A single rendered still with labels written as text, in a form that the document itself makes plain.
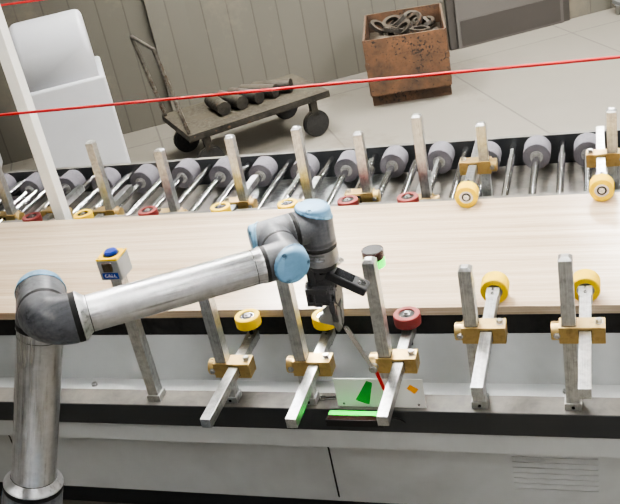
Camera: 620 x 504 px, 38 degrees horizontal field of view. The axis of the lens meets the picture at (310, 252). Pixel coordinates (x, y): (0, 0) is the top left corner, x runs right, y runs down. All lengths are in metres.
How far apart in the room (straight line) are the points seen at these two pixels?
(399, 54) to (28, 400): 5.08
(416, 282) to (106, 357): 1.10
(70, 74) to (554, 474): 4.12
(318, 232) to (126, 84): 5.47
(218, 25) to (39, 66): 2.02
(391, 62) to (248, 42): 1.36
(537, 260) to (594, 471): 0.68
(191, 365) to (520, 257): 1.13
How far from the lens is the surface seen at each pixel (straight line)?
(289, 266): 2.10
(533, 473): 3.04
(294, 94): 6.67
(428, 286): 2.78
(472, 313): 2.42
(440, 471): 3.09
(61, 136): 6.12
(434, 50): 6.92
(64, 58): 6.05
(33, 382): 2.28
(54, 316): 2.06
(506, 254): 2.91
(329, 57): 7.87
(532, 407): 2.60
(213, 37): 7.62
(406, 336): 2.64
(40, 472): 2.42
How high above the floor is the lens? 2.32
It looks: 27 degrees down
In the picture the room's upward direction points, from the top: 12 degrees counter-clockwise
